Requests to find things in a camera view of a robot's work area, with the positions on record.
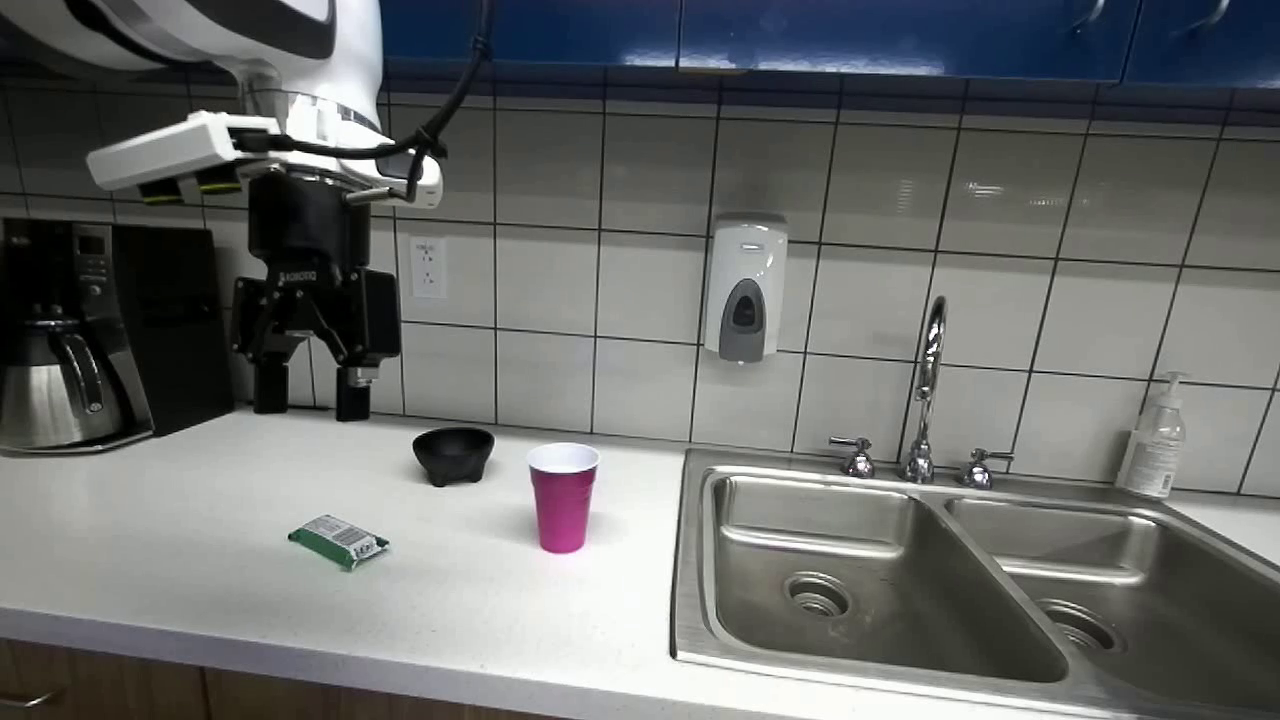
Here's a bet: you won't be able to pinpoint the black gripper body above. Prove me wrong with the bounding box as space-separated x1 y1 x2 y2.
233 177 400 360

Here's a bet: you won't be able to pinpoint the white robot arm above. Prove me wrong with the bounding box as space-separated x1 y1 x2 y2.
0 0 400 421

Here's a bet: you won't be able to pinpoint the small black bowl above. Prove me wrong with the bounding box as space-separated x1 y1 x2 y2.
411 429 496 486

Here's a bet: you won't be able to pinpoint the black coffee maker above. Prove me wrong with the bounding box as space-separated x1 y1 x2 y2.
0 221 233 435

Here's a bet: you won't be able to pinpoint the steel coffee carafe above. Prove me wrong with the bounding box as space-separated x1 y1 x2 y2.
0 316 153 455

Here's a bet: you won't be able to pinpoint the pink plastic cup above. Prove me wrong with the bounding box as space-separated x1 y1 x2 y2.
530 444 601 551

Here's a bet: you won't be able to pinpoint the blue upper cabinets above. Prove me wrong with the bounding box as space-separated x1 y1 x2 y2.
376 0 1280 96

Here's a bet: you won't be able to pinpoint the wooden lower cabinet drawers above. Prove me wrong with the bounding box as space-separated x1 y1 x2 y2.
0 639 530 720

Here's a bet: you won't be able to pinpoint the chrome sink faucet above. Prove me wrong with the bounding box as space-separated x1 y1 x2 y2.
834 296 1007 486

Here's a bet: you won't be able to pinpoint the stainless steel double sink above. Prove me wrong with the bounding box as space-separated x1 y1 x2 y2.
674 453 1280 720

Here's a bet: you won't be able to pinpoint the clear soap pump bottle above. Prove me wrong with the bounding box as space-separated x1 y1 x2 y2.
1117 375 1188 499

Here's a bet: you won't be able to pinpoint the white wall power outlet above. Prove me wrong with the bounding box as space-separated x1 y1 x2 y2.
407 234 450 316

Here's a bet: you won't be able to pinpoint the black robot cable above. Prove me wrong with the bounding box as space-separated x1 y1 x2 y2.
238 0 496 202

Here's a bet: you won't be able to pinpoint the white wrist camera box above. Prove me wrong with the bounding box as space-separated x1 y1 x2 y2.
84 113 444 207

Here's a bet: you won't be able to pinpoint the white wall soap dispenser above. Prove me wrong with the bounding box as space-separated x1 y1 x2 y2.
703 217 790 365

